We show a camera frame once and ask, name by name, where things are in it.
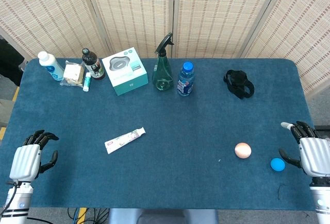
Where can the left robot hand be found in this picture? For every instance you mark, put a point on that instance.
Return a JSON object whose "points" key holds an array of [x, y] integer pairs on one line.
{"points": [[24, 162]]}

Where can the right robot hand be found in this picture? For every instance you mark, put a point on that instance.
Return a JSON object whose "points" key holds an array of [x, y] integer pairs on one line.
{"points": [[314, 154]]}

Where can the white printed toothpaste tube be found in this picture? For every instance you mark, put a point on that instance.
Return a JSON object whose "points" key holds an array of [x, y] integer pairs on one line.
{"points": [[123, 140]]}

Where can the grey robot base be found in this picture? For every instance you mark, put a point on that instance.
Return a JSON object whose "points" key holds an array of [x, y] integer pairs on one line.
{"points": [[165, 217]]}

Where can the dark glass bottle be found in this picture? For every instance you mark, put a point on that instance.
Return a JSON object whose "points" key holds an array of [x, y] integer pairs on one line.
{"points": [[94, 67]]}

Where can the blue water bottle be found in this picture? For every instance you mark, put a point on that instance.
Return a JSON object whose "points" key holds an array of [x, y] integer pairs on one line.
{"points": [[185, 82]]}

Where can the blue ball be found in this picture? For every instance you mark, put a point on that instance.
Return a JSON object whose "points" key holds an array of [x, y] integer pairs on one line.
{"points": [[277, 164]]}

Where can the black thread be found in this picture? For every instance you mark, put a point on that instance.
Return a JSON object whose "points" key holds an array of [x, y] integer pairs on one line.
{"points": [[279, 194]]}

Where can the peach ball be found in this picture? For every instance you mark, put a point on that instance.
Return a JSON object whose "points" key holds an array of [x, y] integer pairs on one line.
{"points": [[243, 150]]}

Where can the white bottle blue print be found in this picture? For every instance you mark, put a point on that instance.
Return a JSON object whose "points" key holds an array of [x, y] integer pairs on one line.
{"points": [[51, 67]]}

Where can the black bulky object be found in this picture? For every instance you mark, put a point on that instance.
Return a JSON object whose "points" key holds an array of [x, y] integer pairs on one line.
{"points": [[10, 61]]}

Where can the clear snack packet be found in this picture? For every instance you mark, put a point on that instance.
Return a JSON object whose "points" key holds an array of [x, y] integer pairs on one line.
{"points": [[73, 73]]}

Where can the small white green tube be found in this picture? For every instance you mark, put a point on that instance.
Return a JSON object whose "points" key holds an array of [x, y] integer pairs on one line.
{"points": [[87, 82]]}

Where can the bamboo screen panel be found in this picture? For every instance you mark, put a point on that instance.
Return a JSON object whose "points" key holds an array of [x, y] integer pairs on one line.
{"points": [[304, 28], [219, 15], [134, 15], [46, 15]]}

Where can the white teal product box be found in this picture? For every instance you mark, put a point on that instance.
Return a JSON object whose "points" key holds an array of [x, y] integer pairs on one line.
{"points": [[123, 69]]}

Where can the blue felt table mat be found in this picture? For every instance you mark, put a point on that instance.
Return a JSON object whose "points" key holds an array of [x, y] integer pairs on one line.
{"points": [[180, 121]]}

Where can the green spray bottle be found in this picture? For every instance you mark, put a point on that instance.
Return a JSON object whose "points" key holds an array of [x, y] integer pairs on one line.
{"points": [[162, 76]]}

